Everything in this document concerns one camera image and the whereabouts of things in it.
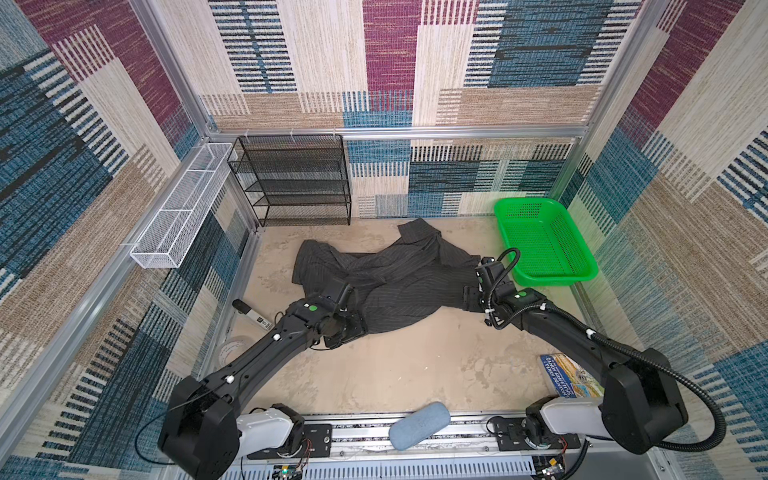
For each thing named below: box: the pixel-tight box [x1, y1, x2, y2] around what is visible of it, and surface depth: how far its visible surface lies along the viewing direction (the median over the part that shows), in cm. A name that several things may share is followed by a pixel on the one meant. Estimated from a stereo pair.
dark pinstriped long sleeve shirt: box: [292, 218, 481, 333], surface depth 103 cm
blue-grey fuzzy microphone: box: [389, 402, 451, 451], surface depth 75 cm
